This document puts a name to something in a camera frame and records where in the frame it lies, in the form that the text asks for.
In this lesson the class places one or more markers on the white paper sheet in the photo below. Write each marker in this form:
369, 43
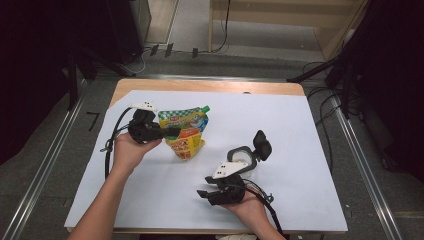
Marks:
266, 116

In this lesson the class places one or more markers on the light wooden frame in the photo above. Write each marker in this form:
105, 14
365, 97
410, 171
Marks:
266, 13

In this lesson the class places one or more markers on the person's left hand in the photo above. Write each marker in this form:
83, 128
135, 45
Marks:
128, 155

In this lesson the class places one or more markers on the black cabinet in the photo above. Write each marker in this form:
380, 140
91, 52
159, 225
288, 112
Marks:
128, 30

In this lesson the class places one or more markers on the white object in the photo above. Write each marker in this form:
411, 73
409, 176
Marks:
236, 237

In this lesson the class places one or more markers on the yellow sauce pouch green cap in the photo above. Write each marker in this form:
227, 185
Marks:
186, 133

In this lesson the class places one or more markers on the person's right hand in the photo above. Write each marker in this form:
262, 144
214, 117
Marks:
251, 210

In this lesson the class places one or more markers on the wooden table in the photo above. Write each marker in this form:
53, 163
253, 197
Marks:
200, 86

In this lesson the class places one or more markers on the aluminium floor rail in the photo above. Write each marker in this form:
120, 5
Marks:
366, 166
200, 77
43, 166

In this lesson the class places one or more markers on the black stand leg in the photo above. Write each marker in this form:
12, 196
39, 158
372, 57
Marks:
310, 71

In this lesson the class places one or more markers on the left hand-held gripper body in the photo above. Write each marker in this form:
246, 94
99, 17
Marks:
143, 128

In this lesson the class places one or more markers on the small black floor bracket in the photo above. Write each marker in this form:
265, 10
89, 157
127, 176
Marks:
168, 50
154, 50
195, 52

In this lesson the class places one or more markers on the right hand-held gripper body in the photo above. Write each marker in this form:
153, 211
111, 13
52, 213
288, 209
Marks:
230, 193

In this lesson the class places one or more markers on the black curtain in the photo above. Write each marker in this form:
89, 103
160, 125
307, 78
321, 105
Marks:
33, 66
393, 83

